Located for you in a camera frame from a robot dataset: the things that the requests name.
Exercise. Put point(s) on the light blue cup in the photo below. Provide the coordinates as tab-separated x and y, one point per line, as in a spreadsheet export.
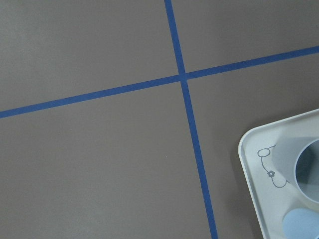
301	223
297	160

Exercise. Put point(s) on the cream plastic tray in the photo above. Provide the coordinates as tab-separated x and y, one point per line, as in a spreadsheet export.
272	194

